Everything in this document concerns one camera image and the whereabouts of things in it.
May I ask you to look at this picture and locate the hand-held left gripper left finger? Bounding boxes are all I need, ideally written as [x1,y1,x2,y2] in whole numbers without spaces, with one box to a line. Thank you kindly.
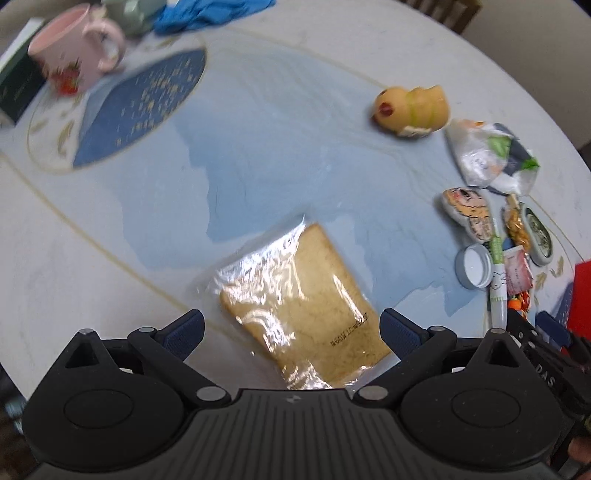
[45,309,232,409]

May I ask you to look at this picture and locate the white green marker pen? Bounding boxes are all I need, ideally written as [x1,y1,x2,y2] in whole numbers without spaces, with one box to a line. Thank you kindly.
[487,217,509,330]

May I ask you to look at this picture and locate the wooden chair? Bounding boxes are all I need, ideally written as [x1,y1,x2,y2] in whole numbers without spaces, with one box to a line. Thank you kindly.
[406,0,483,33]

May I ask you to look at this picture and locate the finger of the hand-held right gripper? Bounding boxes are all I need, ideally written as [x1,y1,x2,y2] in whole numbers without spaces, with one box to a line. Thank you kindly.
[506,309,591,416]
[537,312,591,367]

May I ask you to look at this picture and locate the yellow squishy duck toy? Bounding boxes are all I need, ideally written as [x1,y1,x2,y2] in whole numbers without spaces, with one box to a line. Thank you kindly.
[372,85,451,139]

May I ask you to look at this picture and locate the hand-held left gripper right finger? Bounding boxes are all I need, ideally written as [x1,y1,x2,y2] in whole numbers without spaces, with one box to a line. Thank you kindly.
[353,309,537,408]

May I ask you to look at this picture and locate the sliced bread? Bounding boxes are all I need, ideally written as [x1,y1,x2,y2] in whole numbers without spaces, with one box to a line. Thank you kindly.
[191,215,400,393]

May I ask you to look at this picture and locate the blue cloth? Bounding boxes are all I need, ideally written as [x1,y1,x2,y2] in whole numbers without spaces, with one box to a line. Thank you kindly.
[153,0,278,35]

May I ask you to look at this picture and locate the oval pale green tin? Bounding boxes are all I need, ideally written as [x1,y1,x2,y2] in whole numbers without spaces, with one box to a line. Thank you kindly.
[519,202,555,267]

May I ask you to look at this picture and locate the orange small toy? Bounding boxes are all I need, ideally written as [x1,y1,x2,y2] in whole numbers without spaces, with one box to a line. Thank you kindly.
[508,293,532,319]

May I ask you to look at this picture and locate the dark green box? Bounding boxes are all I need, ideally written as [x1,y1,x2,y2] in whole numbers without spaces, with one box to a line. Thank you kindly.
[0,18,47,127]

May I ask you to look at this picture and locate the red white cardboard box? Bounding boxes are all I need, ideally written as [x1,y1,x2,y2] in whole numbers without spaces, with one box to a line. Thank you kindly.
[566,261,591,342]

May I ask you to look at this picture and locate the cartoon face toy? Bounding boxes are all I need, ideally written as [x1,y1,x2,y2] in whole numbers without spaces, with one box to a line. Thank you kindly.
[438,187,495,243]

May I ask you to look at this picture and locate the grey-green ceramic pot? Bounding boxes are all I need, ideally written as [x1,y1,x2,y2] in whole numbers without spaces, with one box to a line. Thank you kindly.
[102,0,167,38]

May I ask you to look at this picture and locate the orange snack packet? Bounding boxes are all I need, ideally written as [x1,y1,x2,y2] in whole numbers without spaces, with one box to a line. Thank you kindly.
[502,194,532,247]

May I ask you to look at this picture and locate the pink ceramic mug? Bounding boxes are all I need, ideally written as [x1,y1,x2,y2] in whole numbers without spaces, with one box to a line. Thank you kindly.
[28,4,126,95]

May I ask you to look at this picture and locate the small pink packet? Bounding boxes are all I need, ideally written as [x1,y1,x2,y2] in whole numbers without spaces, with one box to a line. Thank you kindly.
[503,247,534,296]

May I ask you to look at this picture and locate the crumpled white green wrapper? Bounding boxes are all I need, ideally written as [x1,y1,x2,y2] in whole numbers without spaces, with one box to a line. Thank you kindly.
[445,117,541,197]

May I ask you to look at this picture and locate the blue white printed table mat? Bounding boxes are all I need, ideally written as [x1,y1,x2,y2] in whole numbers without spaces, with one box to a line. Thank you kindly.
[0,25,587,352]

